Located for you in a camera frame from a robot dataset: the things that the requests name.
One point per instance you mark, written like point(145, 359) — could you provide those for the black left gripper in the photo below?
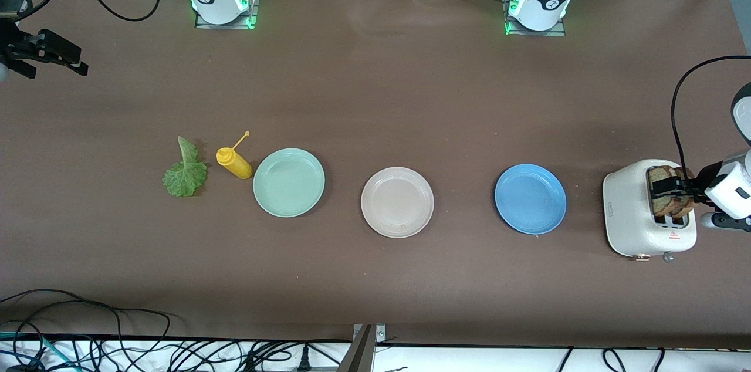
point(705, 176)

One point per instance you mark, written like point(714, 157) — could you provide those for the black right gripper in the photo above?
point(16, 47)

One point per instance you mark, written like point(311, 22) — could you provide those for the light brown bread slice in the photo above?
point(660, 206)

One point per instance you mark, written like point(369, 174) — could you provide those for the green lettuce leaf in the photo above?
point(185, 178)

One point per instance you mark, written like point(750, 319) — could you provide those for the yellow mustard squeeze bottle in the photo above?
point(237, 166)

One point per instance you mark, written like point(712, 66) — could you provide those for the blue plate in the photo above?
point(531, 199)

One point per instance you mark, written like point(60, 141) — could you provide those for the mint green plate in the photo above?
point(288, 183)

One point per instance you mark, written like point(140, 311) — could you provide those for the beige plate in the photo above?
point(398, 202)

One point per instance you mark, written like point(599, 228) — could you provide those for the dark-crust bread slice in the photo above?
point(687, 208)

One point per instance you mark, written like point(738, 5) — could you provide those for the white two-slot toaster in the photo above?
point(628, 213)

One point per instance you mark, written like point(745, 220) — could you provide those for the black power plug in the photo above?
point(303, 360)

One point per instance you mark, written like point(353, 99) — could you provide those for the grey metal post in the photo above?
point(361, 354)

